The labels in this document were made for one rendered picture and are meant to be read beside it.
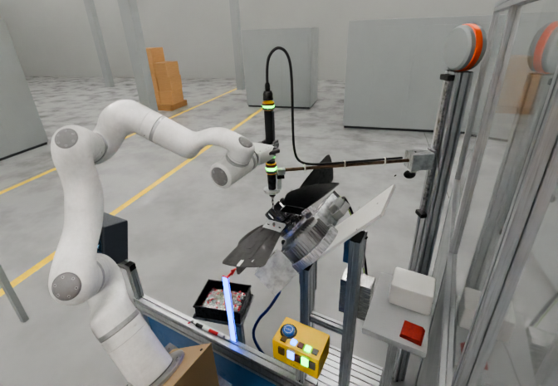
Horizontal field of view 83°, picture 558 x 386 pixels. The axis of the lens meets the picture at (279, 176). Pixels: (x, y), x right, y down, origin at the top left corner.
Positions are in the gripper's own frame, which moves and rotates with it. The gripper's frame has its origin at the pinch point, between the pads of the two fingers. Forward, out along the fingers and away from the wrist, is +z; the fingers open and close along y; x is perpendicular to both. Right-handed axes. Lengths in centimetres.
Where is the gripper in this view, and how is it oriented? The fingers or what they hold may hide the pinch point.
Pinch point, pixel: (270, 144)
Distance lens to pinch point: 121.1
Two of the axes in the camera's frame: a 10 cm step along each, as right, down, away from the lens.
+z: 4.7, -4.0, 7.9
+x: -0.3, -9.0, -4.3
